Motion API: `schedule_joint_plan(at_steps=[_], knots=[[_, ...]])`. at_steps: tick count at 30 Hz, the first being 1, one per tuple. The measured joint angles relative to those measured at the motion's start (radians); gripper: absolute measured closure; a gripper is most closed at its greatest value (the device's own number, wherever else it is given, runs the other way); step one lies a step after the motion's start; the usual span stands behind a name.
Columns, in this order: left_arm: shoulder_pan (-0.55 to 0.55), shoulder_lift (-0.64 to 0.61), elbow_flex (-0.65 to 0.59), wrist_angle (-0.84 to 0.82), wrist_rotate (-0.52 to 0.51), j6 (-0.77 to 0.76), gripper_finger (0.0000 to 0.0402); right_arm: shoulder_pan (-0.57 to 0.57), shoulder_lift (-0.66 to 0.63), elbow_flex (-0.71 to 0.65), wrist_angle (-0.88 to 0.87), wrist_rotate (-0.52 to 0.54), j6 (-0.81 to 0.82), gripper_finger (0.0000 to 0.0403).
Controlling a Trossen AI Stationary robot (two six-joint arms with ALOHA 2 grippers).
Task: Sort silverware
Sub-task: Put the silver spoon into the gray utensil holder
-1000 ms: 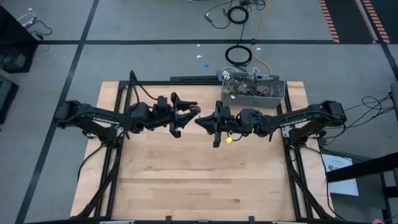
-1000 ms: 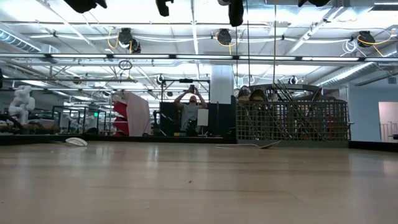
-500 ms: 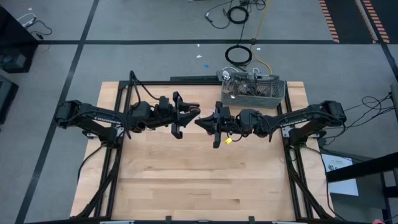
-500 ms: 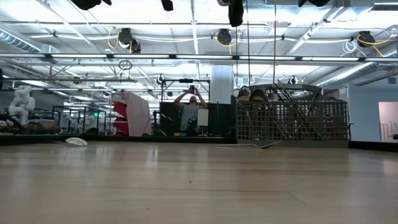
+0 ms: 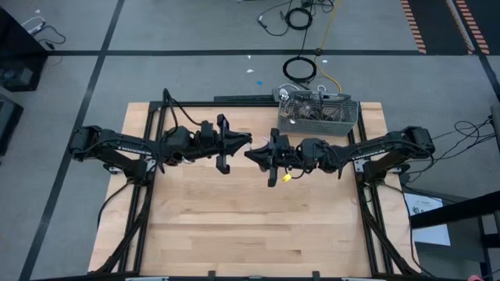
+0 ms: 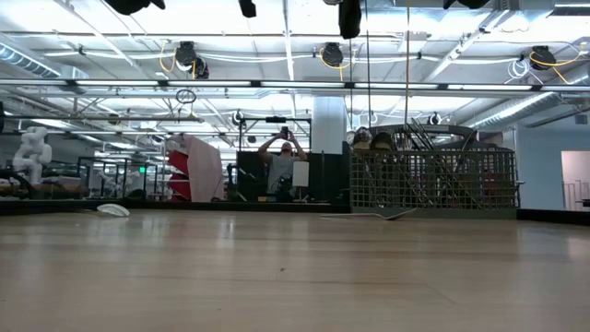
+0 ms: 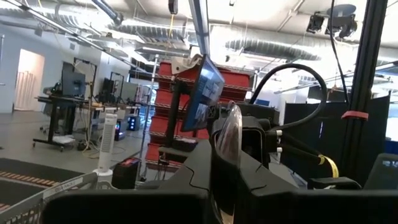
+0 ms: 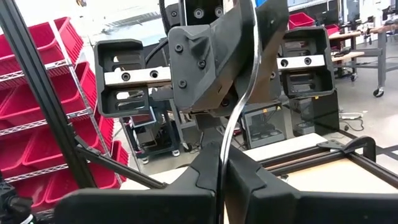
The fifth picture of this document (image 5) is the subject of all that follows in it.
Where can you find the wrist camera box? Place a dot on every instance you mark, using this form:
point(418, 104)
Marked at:
point(285, 145)
point(208, 128)

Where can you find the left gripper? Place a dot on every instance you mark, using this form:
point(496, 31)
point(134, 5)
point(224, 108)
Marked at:
point(222, 164)

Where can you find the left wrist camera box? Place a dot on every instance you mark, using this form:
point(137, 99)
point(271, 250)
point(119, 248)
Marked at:
point(208, 128)

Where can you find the white printed paper sheet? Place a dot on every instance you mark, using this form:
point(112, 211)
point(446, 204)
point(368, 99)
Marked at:
point(427, 218)

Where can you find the grey mesh cutlery basket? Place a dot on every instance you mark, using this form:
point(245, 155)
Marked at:
point(316, 125)

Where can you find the black flat bar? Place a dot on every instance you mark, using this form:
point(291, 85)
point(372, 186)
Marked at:
point(242, 98)

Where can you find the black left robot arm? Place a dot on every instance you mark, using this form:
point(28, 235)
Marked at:
point(117, 146)

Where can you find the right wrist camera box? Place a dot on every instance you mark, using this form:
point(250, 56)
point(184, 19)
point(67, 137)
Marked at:
point(285, 145)

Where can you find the black cabinet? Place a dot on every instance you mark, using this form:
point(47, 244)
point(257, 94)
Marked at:
point(8, 121)
point(17, 50)

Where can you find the grey power strip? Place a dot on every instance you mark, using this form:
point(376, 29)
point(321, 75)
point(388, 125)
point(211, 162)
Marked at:
point(275, 93)

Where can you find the pale grey flat plate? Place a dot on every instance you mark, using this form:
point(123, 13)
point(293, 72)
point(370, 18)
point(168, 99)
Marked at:
point(146, 278)

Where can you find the black metal stand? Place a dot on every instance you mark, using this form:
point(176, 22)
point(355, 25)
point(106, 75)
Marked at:
point(453, 212)

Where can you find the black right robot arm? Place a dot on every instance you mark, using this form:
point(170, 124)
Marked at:
point(390, 146)

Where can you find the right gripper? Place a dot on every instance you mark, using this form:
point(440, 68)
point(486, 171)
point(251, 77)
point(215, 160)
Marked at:
point(274, 177)

